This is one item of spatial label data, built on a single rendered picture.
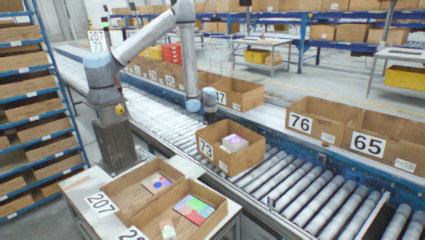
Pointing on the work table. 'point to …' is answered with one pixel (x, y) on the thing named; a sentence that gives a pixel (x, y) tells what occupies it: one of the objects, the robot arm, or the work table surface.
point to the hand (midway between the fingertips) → (214, 133)
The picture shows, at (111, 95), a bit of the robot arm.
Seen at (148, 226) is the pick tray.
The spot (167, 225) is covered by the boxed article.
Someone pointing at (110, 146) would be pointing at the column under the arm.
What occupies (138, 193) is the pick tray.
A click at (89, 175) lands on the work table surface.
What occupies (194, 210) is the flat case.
